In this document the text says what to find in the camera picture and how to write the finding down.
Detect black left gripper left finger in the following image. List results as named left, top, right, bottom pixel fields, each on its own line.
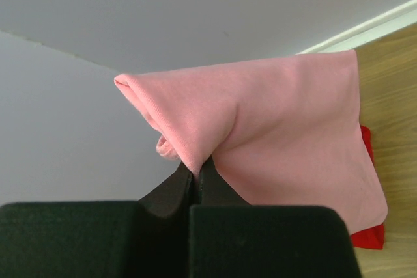
left=1, top=165, right=193, bottom=277

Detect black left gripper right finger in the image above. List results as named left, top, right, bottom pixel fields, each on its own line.
left=189, top=158, right=362, bottom=277

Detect aluminium frame rail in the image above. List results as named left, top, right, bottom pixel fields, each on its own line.
left=300, top=0, right=416, bottom=54

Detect folded red t shirt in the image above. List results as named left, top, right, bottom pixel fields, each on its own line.
left=350, top=125, right=385, bottom=250

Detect light pink t shirt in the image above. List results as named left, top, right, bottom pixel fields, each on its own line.
left=114, top=50, right=388, bottom=234

